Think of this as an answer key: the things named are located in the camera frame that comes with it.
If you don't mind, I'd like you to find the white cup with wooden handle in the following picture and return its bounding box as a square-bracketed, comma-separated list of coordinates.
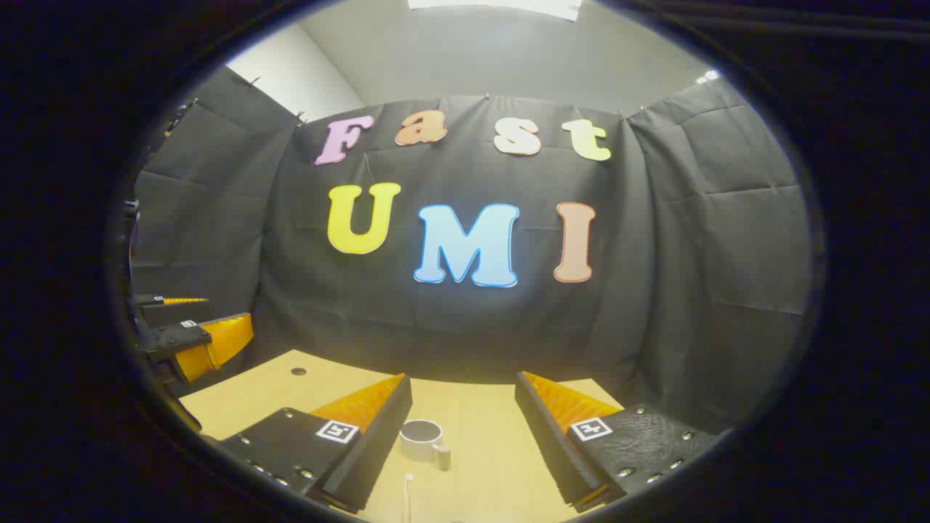
[398, 419, 453, 471]

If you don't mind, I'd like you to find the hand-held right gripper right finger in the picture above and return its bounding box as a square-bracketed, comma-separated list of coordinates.
[514, 371, 721, 514]

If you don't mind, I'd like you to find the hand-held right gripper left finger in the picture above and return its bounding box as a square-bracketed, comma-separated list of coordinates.
[217, 373, 413, 514]

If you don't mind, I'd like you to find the light wooden desktop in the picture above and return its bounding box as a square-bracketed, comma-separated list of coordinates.
[178, 349, 626, 523]

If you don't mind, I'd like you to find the ceiling light panel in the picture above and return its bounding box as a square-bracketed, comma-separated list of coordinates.
[407, 0, 583, 21]

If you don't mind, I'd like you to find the black backdrop cloth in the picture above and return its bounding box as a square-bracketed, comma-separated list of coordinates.
[131, 65, 814, 437]

